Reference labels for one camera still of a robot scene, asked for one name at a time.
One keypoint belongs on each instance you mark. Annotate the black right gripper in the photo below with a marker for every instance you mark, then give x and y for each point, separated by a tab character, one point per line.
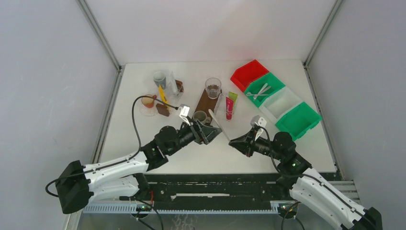
245	143

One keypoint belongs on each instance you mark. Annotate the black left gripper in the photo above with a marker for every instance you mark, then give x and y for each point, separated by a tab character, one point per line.
201	133

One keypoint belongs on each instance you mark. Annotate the grey ceramic cup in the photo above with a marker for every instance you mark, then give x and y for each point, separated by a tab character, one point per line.
202	117

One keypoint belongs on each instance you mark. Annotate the red toothpaste tube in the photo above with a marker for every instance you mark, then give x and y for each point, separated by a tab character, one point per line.
229	108

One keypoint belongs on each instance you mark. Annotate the clear textured acrylic holder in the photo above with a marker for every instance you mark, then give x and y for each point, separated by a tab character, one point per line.
222	108

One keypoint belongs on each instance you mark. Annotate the green toothpaste tube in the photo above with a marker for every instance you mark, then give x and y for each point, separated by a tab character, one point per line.
233	96

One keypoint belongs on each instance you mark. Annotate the clear glass tumbler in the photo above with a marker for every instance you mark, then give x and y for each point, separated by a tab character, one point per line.
213	87

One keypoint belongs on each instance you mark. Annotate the white toothpaste tube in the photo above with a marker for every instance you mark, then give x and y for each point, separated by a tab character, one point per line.
173	84

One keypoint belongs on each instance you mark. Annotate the yellow toothpaste tube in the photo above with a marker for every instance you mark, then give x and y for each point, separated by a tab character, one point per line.
162	94

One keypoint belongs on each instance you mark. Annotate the green bin with toothpaste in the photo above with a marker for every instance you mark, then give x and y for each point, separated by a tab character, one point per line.
298	121

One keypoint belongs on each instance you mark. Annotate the orange ceramic cup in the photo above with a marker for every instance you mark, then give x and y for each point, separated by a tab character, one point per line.
149	101

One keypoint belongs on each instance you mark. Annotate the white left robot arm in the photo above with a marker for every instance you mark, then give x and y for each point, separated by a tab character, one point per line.
78	185

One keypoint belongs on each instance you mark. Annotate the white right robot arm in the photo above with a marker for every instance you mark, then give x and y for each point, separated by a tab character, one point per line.
304	184

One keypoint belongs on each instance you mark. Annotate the brown oval wooden tray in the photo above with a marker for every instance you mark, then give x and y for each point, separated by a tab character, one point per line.
205	103

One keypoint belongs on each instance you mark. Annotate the clear textured oval tray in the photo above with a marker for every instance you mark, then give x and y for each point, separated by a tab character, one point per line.
149	110

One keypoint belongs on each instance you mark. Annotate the white storage bin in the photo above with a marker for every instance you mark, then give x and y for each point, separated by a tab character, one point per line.
279	104

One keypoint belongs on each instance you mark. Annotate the red storage bin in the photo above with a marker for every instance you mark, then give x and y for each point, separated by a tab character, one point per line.
248	73

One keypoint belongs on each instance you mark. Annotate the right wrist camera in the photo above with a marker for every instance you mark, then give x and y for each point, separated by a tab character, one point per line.
258	123

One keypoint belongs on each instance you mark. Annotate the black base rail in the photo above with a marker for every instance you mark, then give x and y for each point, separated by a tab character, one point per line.
213	192

